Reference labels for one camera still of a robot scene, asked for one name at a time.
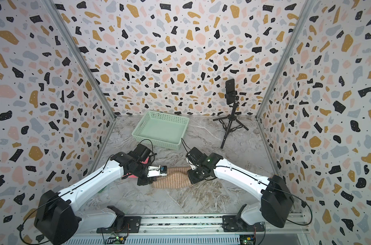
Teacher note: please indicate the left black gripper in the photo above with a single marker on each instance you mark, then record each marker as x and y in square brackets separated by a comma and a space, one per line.
[143, 181]

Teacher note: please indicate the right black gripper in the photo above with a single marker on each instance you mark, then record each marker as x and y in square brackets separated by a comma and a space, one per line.
[192, 179]

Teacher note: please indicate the pink grey dishcloth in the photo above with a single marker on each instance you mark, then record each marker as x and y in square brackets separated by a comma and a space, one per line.
[136, 169]

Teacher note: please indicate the brown striped dishcloth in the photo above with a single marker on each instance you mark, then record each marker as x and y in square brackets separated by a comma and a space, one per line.
[176, 178]

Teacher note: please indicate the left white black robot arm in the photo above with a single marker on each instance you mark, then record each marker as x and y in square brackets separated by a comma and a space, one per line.
[59, 216]

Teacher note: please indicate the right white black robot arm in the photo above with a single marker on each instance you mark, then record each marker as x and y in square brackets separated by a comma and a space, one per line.
[274, 198]

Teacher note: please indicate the mint green plastic basket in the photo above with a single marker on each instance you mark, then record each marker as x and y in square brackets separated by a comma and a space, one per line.
[162, 129]

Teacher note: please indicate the black tripod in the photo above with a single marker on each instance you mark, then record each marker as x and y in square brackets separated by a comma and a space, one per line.
[230, 123]

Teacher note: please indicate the black smartphone on tripod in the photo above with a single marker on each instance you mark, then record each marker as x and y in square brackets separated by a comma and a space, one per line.
[230, 92]

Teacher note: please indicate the aluminium front rail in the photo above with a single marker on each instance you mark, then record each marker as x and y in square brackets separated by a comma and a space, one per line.
[197, 229]

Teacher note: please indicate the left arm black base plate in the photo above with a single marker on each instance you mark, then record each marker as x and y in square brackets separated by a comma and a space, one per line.
[122, 223]

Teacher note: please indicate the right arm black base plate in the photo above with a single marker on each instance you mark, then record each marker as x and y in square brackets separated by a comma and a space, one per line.
[234, 223]

